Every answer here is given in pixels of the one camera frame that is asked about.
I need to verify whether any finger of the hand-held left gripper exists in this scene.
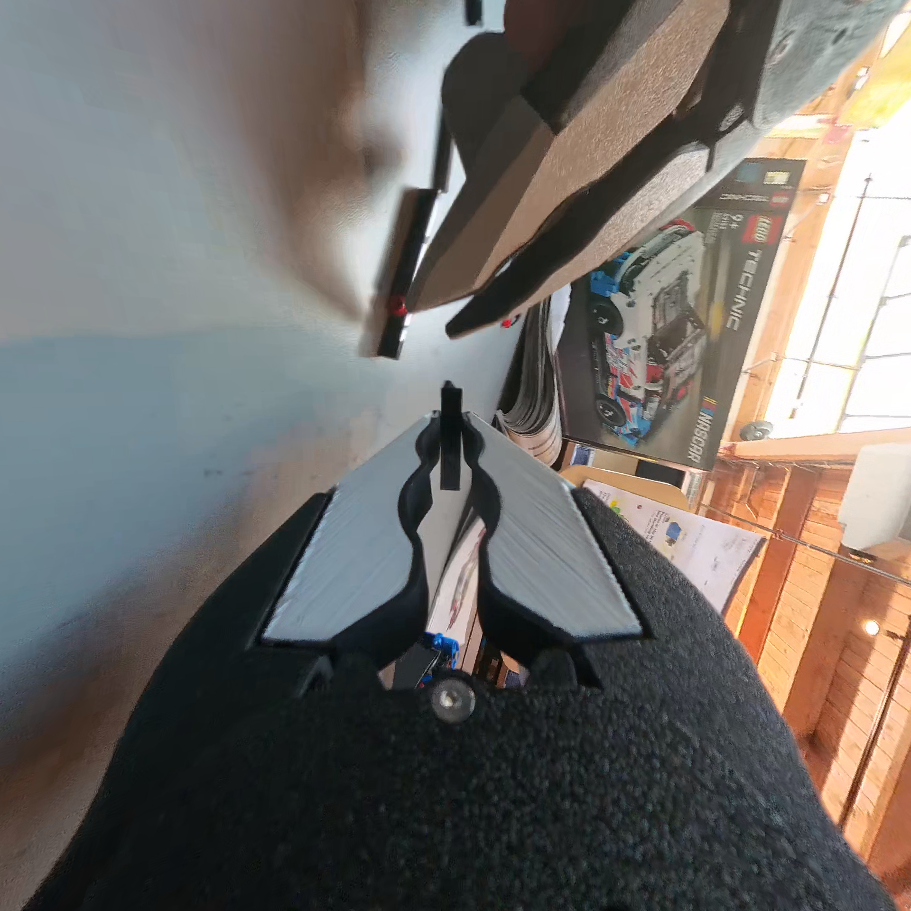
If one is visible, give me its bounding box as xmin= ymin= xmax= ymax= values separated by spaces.
xmin=445 ymin=137 xmax=721 ymax=340
xmin=408 ymin=0 xmax=732 ymax=314

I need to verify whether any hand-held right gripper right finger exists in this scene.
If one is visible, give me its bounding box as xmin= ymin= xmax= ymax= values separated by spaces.
xmin=461 ymin=411 xmax=657 ymax=690

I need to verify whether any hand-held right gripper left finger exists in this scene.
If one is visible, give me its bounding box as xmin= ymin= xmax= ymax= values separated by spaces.
xmin=262 ymin=411 xmax=435 ymax=688

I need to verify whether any toy brick car model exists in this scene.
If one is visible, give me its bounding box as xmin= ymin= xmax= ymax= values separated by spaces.
xmin=391 ymin=630 xmax=465 ymax=691

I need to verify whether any toy car set box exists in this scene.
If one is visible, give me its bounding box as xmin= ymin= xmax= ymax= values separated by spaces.
xmin=555 ymin=158 xmax=810 ymax=472

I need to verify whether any printed instruction sheet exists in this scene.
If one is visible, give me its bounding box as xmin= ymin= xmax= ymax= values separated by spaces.
xmin=584 ymin=478 xmax=767 ymax=618

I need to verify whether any open instruction booklet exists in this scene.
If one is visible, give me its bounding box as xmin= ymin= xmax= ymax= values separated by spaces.
xmin=427 ymin=285 xmax=572 ymax=641

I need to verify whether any long black brick beam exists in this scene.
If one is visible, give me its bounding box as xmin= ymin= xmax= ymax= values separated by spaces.
xmin=431 ymin=112 xmax=458 ymax=195

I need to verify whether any white wall box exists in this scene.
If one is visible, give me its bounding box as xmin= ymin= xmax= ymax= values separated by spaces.
xmin=838 ymin=443 xmax=911 ymax=554

